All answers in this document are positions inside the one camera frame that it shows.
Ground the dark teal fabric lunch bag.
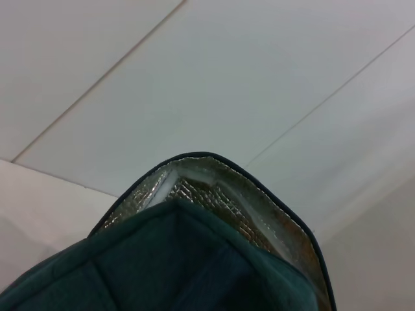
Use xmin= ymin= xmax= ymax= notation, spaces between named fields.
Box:
xmin=0 ymin=150 xmax=338 ymax=311

